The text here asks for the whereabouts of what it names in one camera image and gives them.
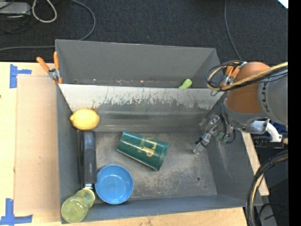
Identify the light green toy piece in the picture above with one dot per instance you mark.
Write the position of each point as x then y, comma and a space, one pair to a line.
185, 83

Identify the black cylinder on white bracket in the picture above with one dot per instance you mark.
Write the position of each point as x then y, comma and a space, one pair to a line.
274, 131

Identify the clear yellow-green plastic cup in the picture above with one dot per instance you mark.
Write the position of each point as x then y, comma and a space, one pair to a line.
76, 207

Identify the pale brown cardboard board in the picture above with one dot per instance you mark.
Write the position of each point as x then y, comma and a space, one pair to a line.
35, 149

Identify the yellow lemon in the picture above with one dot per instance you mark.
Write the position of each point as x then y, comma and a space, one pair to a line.
84, 119

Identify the blue bowl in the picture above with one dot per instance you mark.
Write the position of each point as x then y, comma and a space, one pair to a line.
114, 184

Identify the dark green cup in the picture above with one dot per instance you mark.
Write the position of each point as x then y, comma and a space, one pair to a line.
143, 149

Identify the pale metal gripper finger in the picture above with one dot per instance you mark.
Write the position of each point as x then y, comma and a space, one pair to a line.
210, 122
203, 141

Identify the grey metal bin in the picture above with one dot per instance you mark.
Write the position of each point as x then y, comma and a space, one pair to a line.
183, 173

